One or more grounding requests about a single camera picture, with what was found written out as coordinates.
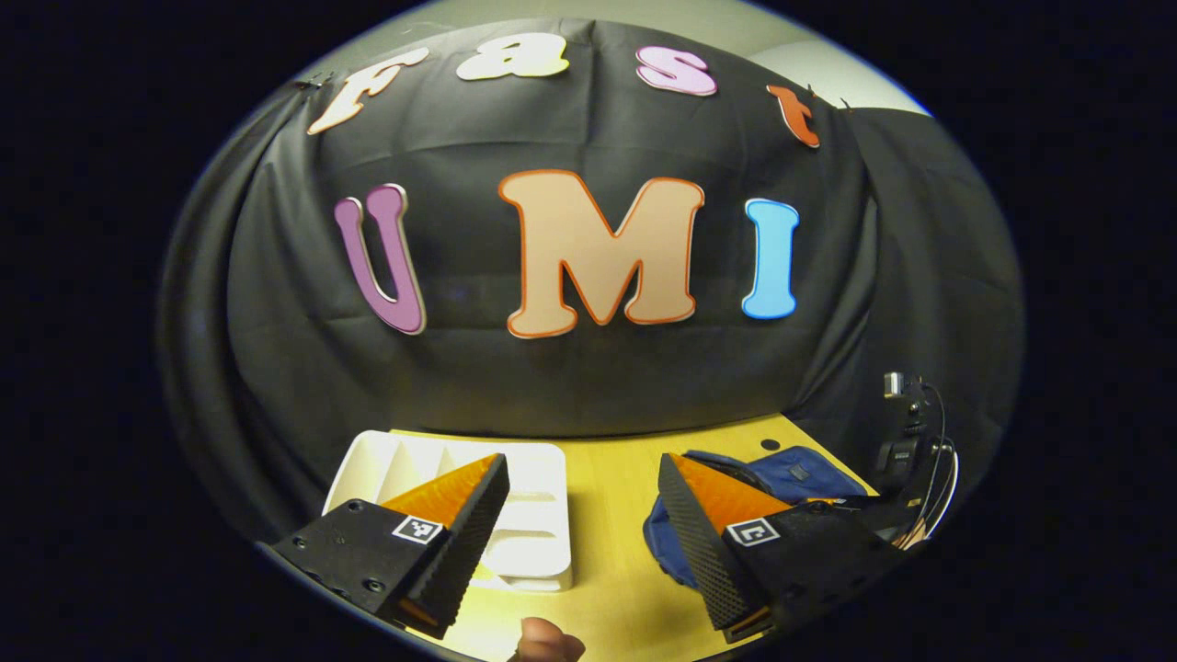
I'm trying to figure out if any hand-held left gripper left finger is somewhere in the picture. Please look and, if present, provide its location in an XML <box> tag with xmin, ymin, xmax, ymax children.
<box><xmin>267</xmin><ymin>452</ymin><xmax>511</xmax><ymax>642</ymax></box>

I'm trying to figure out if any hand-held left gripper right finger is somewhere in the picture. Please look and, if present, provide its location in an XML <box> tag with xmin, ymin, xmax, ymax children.
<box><xmin>657</xmin><ymin>452</ymin><xmax>907</xmax><ymax>645</ymax></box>

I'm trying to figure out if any white bookshelf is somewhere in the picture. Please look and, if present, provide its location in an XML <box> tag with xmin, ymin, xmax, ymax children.
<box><xmin>322</xmin><ymin>430</ymin><xmax>574</xmax><ymax>592</ymax></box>

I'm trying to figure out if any blue schoolbag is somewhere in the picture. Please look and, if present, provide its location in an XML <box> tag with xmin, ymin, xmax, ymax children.
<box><xmin>642</xmin><ymin>446</ymin><xmax>870</xmax><ymax>589</ymax></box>

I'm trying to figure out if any black backdrop cloth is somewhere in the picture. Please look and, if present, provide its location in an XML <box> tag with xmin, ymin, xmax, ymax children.
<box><xmin>156</xmin><ymin>18</ymin><xmax>1026</xmax><ymax>543</ymax></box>

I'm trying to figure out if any thin gripper cable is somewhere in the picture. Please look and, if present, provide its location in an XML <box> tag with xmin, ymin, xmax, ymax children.
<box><xmin>920</xmin><ymin>382</ymin><xmax>961</xmax><ymax>540</ymax></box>

